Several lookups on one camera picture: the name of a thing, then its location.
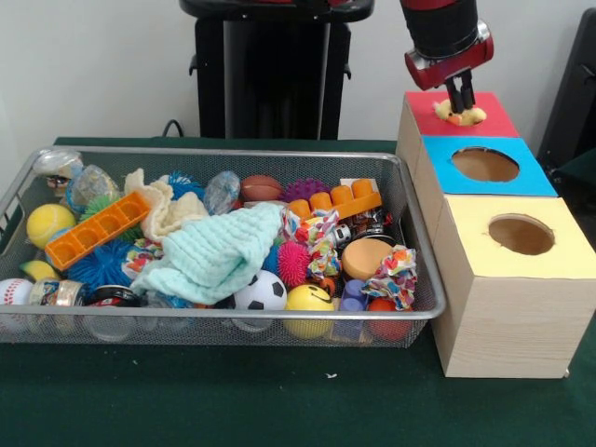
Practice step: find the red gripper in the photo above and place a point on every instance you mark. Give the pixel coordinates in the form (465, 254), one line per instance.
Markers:
(447, 63)

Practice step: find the pale yellow plush duck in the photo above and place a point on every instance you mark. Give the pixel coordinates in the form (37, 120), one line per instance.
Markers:
(472, 115)

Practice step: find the mint green knitted cloth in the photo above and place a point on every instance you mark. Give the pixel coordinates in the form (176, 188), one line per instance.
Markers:
(214, 251)

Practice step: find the cream cloth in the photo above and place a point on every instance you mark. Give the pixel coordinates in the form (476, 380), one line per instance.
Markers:
(179, 212)

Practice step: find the clear plastic bottle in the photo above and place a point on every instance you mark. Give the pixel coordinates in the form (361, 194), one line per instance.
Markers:
(93, 184)

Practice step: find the wooden box with three holes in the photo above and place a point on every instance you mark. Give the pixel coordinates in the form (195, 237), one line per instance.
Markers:
(512, 326)

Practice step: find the black chair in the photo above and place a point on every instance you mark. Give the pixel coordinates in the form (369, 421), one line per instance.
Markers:
(577, 93)

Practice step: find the orange studded toy brick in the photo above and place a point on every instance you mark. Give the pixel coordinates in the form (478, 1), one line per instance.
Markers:
(344, 205)

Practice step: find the purple spiky ball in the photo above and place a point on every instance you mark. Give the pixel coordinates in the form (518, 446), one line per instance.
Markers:
(305, 190)

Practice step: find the brown toy football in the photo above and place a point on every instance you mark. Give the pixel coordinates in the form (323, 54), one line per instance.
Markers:
(261, 187)

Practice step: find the yellow smiley ball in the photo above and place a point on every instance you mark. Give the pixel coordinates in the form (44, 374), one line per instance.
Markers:
(307, 302)

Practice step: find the black and white soccer ball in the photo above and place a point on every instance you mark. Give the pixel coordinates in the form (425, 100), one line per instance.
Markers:
(261, 288)

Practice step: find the long orange hollow block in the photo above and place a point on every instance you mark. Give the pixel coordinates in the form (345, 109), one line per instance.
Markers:
(98, 228)

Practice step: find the plain yellow ball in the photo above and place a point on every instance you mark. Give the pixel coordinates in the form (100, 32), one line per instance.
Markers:
(49, 226)

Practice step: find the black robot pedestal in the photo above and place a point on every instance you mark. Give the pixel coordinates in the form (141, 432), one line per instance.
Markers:
(279, 84)

